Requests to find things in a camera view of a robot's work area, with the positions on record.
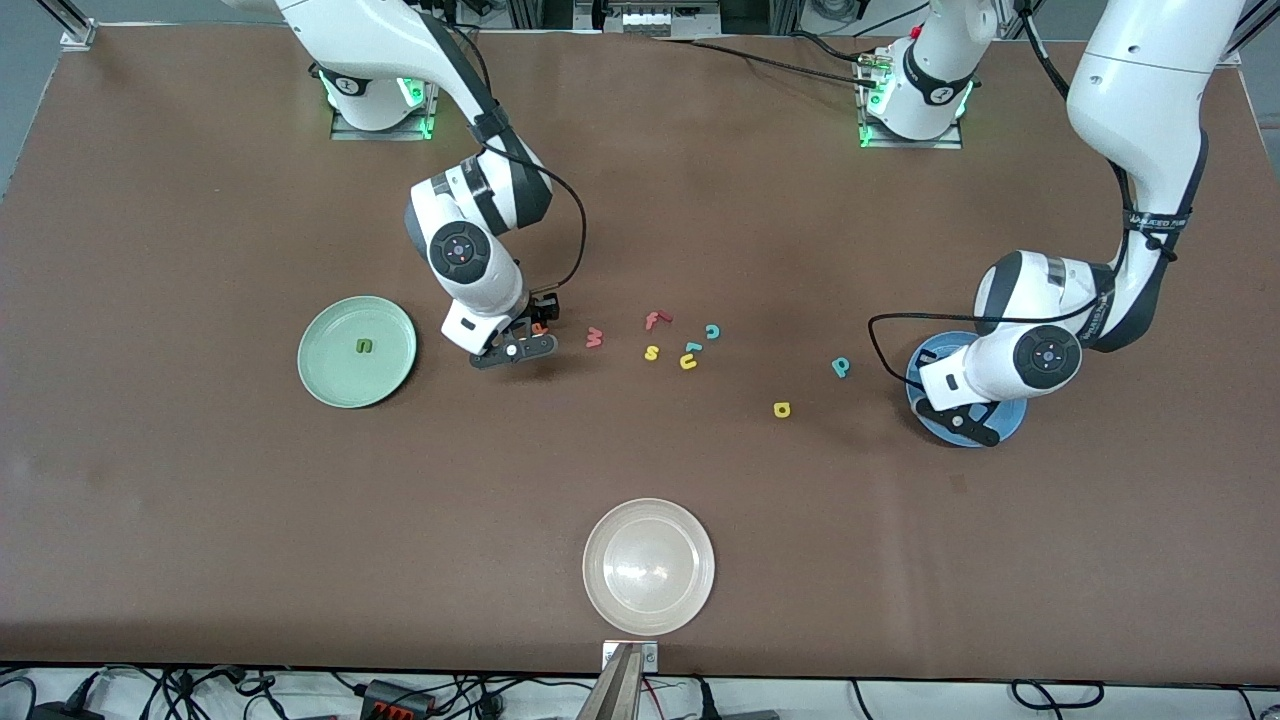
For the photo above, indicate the blue plate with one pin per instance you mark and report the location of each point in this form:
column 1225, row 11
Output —
column 1012, row 418

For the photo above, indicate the pink foam letter w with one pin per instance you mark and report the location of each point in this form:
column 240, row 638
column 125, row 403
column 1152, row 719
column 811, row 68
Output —
column 594, row 338

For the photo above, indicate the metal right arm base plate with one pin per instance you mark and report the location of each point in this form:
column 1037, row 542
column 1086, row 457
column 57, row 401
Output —
column 380, row 134

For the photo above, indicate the red foam letter f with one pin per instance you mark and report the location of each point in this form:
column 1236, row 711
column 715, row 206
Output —
column 652, row 321

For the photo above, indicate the black red power strip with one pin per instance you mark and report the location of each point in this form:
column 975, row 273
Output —
column 400, row 700

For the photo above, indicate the white plate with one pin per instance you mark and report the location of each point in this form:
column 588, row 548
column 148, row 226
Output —
column 648, row 567

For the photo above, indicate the metal equipment rack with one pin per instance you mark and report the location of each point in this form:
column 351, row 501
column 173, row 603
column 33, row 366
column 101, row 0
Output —
column 650, row 18

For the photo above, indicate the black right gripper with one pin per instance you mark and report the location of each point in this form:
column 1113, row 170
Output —
column 532, row 318

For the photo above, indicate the small metal bracket plate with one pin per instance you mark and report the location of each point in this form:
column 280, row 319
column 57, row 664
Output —
column 650, row 657

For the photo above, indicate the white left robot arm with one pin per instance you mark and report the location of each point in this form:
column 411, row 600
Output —
column 1140, row 100

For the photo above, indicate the teal foam letter p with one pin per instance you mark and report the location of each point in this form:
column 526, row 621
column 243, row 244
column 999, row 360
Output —
column 840, row 365

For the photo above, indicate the grey metal profile bar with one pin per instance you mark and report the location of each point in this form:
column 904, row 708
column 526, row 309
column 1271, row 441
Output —
column 615, row 695

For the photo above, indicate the pale green plate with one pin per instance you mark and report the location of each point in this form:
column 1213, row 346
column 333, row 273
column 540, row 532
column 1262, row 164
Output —
column 340, row 380

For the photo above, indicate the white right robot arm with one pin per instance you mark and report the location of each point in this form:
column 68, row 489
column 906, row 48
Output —
column 470, row 250

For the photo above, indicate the aluminium frame post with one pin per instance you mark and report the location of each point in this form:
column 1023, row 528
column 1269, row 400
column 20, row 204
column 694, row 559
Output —
column 70, row 28

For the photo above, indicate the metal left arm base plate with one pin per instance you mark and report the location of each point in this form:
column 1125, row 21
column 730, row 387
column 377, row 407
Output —
column 950, row 143

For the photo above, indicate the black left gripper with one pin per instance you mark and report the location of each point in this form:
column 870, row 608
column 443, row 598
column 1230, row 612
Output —
column 921, row 356

